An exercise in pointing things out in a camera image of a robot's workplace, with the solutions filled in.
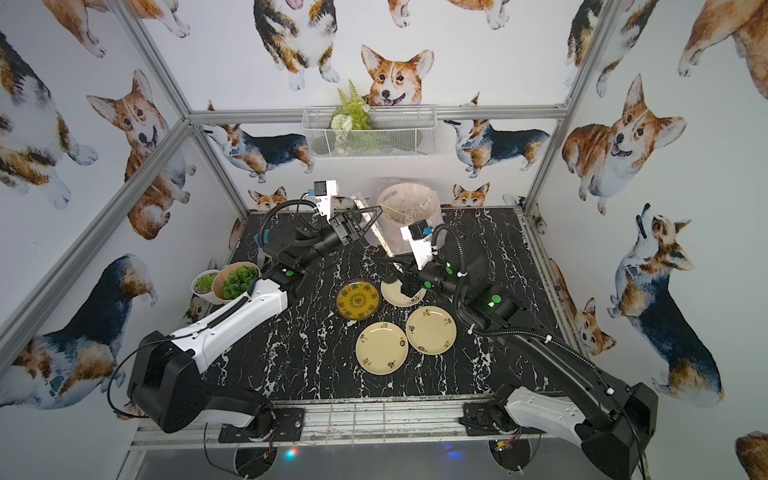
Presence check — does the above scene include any disposable chopsticks pack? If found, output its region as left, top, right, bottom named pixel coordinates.
left=351, top=194, right=383, bottom=245

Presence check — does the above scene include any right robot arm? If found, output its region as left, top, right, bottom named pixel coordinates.
left=391, top=221, right=658, bottom=479

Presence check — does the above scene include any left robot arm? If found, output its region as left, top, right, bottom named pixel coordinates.
left=127, top=199, right=382, bottom=439

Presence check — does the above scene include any clear plastic bin liner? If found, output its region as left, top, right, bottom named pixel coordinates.
left=358, top=177, right=449, bottom=253

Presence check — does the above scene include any pink trash bin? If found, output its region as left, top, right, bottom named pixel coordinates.
left=376, top=182, right=443, bottom=253

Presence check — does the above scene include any cream plate back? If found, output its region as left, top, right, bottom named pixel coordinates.
left=380, top=279, right=427, bottom=308

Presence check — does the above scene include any cream plate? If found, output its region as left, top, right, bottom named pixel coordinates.
left=355, top=322, right=409, bottom=376
left=405, top=306, right=457, bottom=355
left=380, top=279, right=427, bottom=308

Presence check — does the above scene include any cream plate front right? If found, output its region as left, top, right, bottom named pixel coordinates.
left=405, top=306, right=457, bottom=355

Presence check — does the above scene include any dark yellow patterned plate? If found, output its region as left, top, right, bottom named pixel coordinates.
left=335, top=280, right=382, bottom=321

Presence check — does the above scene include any cream plate front left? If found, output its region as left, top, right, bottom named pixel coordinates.
left=355, top=322, right=409, bottom=376

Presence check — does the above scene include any grey blue work glove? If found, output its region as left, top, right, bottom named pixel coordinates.
left=254, top=230, right=269, bottom=268

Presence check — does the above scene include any artificial fern with flower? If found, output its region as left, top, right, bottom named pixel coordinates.
left=330, top=81, right=374, bottom=155

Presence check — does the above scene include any brown pot green plant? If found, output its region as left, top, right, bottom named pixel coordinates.
left=212, top=262, right=261, bottom=303

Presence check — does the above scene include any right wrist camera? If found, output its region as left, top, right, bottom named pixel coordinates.
left=400, top=220, right=434, bottom=270

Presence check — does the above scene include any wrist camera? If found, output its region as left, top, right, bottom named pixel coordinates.
left=400, top=220, right=434, bottom=270
left=308, top=180, right=338, bottom=220

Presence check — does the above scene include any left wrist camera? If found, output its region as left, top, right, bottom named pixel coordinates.
left=308, top=180, right=338, bottom=220

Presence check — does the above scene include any white wire wall basket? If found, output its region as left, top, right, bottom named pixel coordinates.
left=302, top=106, right=437, bottom=159

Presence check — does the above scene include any aluminium front rail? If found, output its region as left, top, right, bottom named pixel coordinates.
left=128, top=394, right=631, bottom=451

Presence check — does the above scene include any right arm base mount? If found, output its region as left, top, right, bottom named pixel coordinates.
left=458, top=402, right=544, bottom=437

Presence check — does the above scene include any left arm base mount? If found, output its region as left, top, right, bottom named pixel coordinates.
left=218, top=408, right=306, bottom=444

